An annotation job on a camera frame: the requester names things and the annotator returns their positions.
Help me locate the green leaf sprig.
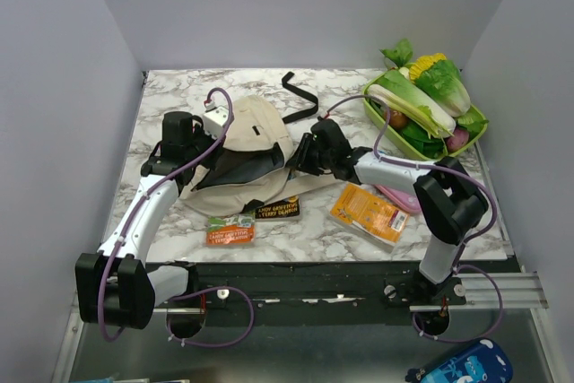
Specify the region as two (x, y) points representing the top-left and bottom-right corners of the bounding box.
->
(380, 38), (413, 67)

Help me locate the brown mushroom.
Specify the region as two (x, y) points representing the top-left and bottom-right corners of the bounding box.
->
(388, 109), (409, 131)

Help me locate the purple onion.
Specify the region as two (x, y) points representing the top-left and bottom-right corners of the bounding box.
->
(446, 127), (470, 153)

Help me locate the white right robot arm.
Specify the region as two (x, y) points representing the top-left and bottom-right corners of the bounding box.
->
(287, 119), (494, 304)

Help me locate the yellow orange paperback book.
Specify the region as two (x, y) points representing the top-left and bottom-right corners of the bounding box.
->
(330, 184), (410, 249)

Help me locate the napa cabbage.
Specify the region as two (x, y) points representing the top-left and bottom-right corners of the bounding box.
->
(366, 69), (456, 138)

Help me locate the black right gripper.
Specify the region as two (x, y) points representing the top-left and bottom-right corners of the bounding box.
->
(284, 133), (334, 178)

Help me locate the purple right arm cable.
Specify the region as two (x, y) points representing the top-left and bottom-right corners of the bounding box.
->
(323, 94), (504, 343)

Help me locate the aluminium frame rail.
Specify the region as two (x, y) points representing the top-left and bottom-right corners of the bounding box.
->
(70, 271), (551, 315)

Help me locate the green lettuce head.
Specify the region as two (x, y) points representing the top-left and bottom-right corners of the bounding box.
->
(414, 59), (471, 118)

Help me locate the blue shark pencil case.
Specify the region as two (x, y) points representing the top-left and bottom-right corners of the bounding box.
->
(404, 338), (514, 383)

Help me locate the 169-Storey Treehouse book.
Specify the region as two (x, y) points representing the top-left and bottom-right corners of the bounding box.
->
(255, 196), (301, 221)

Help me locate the dark green leafy vegetable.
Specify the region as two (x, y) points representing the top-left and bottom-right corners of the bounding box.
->
(399, 122), (448, 160)

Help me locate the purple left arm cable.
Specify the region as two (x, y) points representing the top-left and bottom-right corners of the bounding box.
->
(97, 87), (256, 349)

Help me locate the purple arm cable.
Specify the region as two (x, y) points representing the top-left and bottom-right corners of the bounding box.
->
(323, 94), (504, 343)
(97, 87), (256, 349)

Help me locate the cream canvas backpack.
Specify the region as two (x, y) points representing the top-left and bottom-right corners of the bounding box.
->
(179, 72), (340, 217)

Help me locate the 78-Storey Treehouse book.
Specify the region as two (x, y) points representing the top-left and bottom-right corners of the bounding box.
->
(205, 212), (256, 247)

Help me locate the pink blue pencil case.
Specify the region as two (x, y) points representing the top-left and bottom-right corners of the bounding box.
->
(375, 185), (422, 214)

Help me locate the green plastic vegetable tray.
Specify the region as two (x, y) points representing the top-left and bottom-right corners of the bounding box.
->
(363, 69), (488, 161)

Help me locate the yellow corn cob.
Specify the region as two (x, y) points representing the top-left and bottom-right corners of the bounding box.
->
(407, 53), (448, 82)

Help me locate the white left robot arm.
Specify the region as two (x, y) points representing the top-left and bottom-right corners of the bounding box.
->
(74, 103), (233, 329)

